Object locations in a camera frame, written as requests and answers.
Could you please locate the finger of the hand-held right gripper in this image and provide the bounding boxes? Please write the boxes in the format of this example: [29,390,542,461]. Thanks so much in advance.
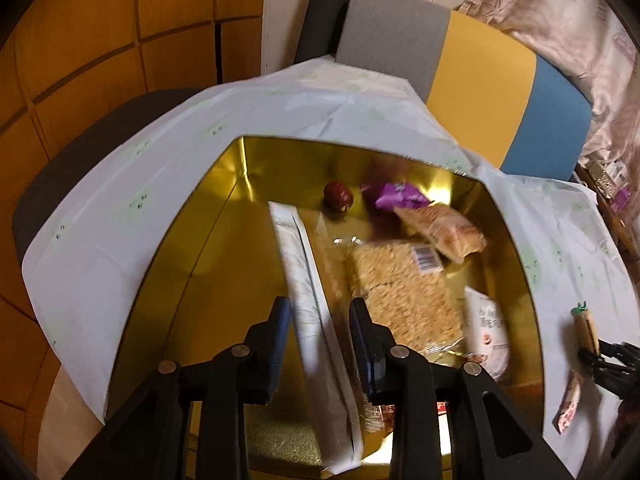
[597,340,640,362]
[577,349,640,397]

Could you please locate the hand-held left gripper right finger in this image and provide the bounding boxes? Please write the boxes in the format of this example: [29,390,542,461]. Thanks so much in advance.
[348,297,573,480]

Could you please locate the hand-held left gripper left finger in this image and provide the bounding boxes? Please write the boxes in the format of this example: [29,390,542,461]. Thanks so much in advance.
[75,296,293,480]

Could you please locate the green-ended cracker packet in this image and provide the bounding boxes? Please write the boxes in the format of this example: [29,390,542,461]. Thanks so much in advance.
[570,302,601,361]

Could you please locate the long white and gold packet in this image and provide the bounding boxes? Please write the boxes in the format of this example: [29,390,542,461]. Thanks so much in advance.
[267,201,368,476]

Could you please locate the clear puffed rice crisp packet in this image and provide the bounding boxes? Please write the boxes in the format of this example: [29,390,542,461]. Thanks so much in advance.
[345,241,471,361]

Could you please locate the white rice cake snack packet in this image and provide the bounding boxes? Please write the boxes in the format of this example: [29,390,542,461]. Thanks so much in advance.
[462,286,512,380]

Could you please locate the brown gift box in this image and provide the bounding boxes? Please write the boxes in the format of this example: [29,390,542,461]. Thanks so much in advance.
[102,135,546,478]

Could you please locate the orange crisp snack packet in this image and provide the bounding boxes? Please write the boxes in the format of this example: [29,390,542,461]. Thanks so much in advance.
[394,204,487,265]

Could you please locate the red date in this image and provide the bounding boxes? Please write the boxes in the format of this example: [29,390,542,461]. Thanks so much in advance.
[322,180,355,213]

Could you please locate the purple snack packet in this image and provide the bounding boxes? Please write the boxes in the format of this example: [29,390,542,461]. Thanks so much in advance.
[361,180,431,211]

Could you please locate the pink floral snack packet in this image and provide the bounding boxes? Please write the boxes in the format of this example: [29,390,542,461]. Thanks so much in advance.
[552,372,583,435]

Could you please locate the wooden side table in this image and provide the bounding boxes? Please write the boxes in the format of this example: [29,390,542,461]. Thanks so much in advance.
[575,160,640,261]

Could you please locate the purple and white box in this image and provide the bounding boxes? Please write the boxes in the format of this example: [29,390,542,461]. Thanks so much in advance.
[612,175,633,216]

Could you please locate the silver glitter box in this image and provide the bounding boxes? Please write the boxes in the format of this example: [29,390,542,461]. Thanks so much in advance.
[590,162,618,196]

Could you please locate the plastic tablecloth with green print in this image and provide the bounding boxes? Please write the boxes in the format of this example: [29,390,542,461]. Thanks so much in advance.
[22,57,631,466]

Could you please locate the grey yellow blue chair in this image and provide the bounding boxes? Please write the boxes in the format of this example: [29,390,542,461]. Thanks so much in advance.
[335,0,593,181]

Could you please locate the beige patterned bedding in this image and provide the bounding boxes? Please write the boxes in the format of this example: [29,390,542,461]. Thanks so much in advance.
[457,0,640,171]

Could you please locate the black foam roll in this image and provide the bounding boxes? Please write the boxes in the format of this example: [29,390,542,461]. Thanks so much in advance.
[294,0,359,63]

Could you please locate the wooden panelled cabinet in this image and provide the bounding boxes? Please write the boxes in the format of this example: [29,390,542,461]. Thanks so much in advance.
[0,0,268,480]

